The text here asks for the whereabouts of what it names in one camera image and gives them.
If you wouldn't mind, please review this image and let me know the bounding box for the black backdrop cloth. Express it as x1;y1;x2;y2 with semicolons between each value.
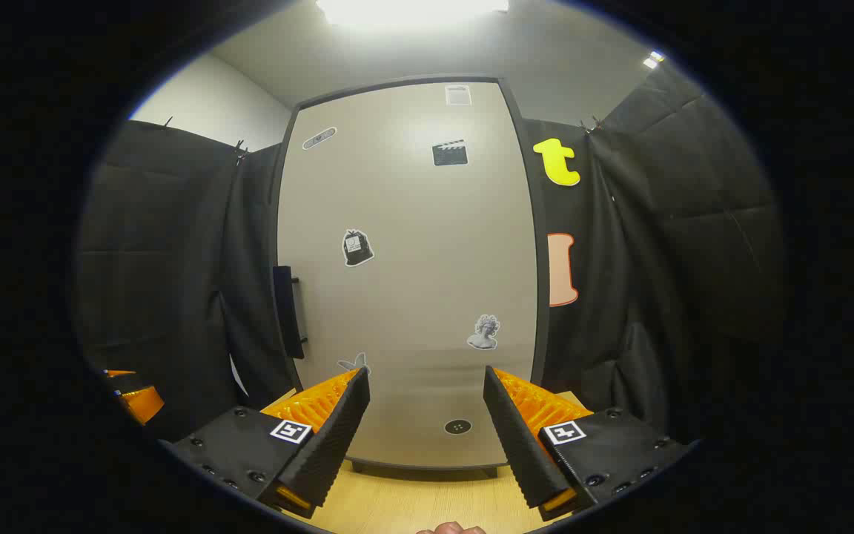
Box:
77;63;787;446

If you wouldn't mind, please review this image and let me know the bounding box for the grey cabinet door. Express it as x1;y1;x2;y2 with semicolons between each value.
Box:
277;80;539;469

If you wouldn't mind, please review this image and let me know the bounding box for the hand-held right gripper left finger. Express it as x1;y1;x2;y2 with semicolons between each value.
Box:
164;366;372;520

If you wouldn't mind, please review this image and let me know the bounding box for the large ceiling light panel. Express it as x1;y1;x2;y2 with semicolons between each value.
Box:
316;0;509;27

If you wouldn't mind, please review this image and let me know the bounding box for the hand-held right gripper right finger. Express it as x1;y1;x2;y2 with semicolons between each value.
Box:
482;365;695;521

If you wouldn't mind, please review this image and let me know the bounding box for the black door handle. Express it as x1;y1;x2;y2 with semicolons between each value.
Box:
273;266;308;360

